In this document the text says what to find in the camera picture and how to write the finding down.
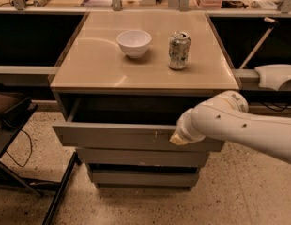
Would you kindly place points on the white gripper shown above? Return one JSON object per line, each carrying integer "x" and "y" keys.
{"x": 184, "y": 129}

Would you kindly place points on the grey top drawer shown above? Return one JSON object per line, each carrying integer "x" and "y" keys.
{"x": 116, "y": 136}

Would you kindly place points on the grey drawer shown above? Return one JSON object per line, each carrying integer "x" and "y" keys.
{"x": 143, "y": 179}
{"x": 142, "y": 158}
{"x": 116, "y": 136}

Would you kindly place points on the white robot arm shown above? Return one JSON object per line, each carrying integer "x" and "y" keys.
{"x": 226, "y": 117}

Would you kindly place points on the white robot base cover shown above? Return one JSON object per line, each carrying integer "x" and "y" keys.
{"x": 273, "y": 76}

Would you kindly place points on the grey bottom drawer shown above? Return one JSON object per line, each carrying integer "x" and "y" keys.
{"x": 143, "y": 179}

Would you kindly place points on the grey drawer cabinet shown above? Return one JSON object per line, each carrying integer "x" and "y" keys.
{"x": 123, "y": 90}

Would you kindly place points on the grey middle drawer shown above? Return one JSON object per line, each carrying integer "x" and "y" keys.
{"x": 142, "y": 158}

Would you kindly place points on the crushed silver soda can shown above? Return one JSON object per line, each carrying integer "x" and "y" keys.
{"x": 179, "y": 45}

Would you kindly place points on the white ceramic bowl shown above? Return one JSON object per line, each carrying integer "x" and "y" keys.
{"x": 134, "y": 43}

